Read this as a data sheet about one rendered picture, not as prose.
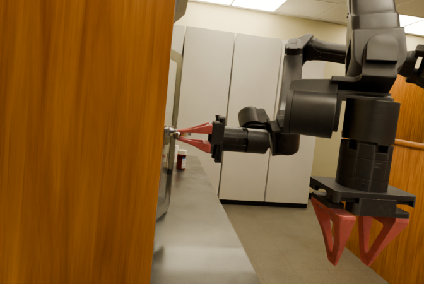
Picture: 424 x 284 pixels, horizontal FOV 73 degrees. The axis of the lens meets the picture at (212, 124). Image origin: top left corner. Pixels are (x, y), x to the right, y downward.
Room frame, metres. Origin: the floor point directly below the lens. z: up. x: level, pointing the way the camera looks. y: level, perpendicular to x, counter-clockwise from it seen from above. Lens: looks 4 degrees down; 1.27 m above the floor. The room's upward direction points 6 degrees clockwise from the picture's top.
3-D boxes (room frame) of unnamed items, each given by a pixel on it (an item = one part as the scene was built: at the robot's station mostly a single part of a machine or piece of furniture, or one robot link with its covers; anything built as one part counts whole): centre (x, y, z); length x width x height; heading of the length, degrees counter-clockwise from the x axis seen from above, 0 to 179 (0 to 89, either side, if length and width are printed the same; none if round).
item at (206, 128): (0.65, 0.03, 1.19); 0.09 x 0.07 x 0.07; 98
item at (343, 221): (0.35, -0.18, 1.14); 0.07 x 0.07 x 0.09; 9
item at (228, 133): (0.66, -0.04, 1.20); 0.07 x 0.07 x 0.10; 8
